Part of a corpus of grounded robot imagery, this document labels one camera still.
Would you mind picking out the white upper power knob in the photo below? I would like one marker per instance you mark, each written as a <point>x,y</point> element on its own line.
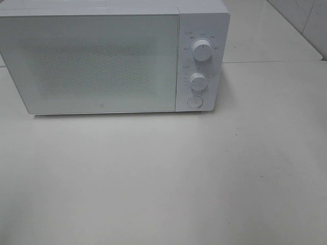
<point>202,50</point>

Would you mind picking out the white microwave door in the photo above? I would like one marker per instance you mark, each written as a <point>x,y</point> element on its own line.
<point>92,64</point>

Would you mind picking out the white microwave oven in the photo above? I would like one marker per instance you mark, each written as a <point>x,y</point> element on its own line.
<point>197,19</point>

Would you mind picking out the white round door button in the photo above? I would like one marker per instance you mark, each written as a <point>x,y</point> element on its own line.
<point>195,102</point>

